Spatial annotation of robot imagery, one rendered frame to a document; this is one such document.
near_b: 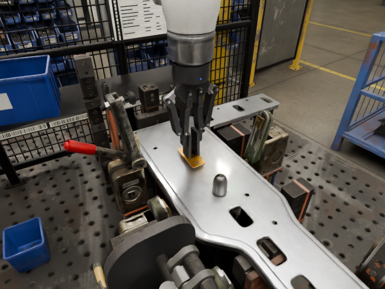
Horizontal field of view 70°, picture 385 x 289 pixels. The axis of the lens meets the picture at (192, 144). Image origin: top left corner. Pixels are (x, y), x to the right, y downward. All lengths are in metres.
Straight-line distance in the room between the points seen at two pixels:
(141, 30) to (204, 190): 0.69
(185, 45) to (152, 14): 0.61
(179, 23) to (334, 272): 0.49
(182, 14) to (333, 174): 0.92
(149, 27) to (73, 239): 0.77
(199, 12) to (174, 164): 0.36
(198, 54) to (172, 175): 0.29
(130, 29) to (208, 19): 0.62
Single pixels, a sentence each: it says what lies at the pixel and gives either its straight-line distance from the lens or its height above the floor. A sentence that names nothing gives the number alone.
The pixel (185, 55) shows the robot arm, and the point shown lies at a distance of 0.52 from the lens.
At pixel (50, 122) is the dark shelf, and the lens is 0.90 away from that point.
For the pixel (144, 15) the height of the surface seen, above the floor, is 1.23.
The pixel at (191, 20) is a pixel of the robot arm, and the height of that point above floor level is 1.34.
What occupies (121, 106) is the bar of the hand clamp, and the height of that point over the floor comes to 1.20.
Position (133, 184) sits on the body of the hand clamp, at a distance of 0.62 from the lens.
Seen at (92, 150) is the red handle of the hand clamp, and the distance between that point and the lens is 0.56.
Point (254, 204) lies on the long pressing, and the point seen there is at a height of 1.00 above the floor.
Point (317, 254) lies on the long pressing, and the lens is 0.57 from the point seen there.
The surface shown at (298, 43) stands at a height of 0.35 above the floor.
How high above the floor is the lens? 1.44
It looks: 36 degrees down
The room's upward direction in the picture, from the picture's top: straight up
